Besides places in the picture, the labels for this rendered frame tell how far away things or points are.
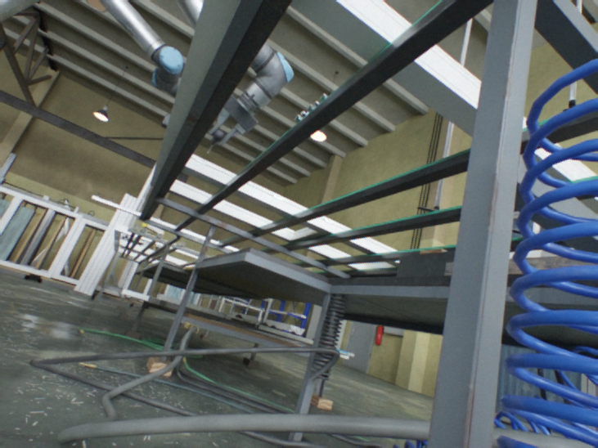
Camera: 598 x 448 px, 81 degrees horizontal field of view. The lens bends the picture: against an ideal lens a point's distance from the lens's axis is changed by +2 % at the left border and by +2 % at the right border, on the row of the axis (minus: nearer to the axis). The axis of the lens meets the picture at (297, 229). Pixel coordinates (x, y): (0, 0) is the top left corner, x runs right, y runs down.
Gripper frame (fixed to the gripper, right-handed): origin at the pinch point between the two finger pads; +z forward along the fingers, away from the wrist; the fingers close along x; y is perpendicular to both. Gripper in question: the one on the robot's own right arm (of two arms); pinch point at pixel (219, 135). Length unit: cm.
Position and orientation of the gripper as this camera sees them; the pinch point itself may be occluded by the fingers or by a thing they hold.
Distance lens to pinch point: 131.2
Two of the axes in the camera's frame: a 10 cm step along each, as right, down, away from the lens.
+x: -6.9, -6.8, -2.4
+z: -7.2, 6.6, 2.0
